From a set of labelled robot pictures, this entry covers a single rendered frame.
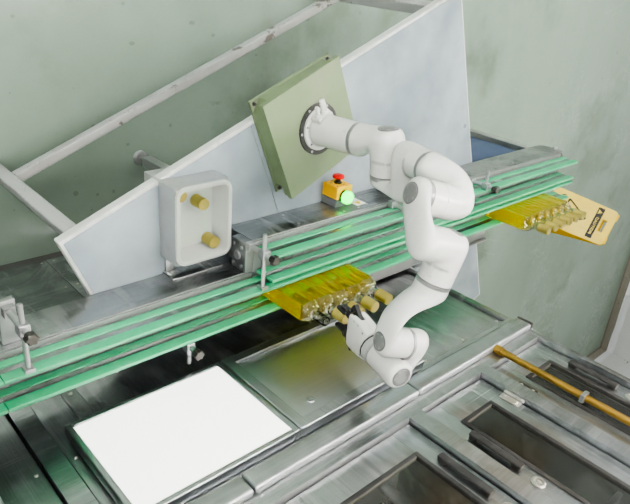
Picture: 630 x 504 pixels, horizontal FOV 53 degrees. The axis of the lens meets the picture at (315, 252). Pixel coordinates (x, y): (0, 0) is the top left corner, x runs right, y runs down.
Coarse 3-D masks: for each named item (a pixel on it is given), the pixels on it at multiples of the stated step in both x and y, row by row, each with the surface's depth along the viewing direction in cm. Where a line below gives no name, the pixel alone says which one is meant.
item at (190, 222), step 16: (176, 192) 163; (192, 192) 172; (208, 192) 176; (224, 192) 173; (176, 208) 162; (192, 208) 174; (208, 208) 178; (224, 208) 175; (176, 224) 164; (192, 224) 176; (208, 224) 180; (224, 224) 177; (176, 240) 166; (192, 240) 178; (224, 240) 179; (176, 256) 168; (192, 256) 174; (208, 256) 175
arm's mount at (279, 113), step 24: (312, 72) 180; (336, 72) 186; (264, 96) 176; (288, 96) 176; (312, 96) 183; (336, 96) 190; (264, 120) 175; (288, 120) 179; (264, 144) 183; (288, 144) 182; (288, 168) 185; (312, 168) 192; (288, 192) 189
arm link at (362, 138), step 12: (348, 132) 175; (360, 132) 172; (372, 132) 169; (384, 132) 166; (396, 132) 166; (348, 144) 175; (360, 144) 172; (372, 144) 168; (384, 144) 166; (396, 144) 166; (360, 156) 178; (372, 156) 170; (384, 156) 168; (372, 168) 172; (384, 168) 169
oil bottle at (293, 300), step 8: (280, 288) 181; (288, 288) 181; (296, 288) 182; (272, 296) 183; (280, 296) 180; (288, 296) 178; (296, 296) 178; (304, 296) 178; (280, 304) 181; (288, 304) 178; (296, 304) 176; (304, 304) 174; (312, 304) 175; (288, 312) 180; (296, 312) 177; (304, 312) 174; (304, 320) 175
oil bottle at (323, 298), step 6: (294, 282) 185; (300, 282) 186; (306, 282) 186; (300, 288) 183; (306, 288) 183; (312, 288) 183; (318, 288) 183; (312, 294) 180; (318, 294) 180; (324, 294) 180; (330, 294) 181; (318, 300) 178; (324, 300) 178; (330, 300) 179; (324, 306) 178; (324, 312) 179
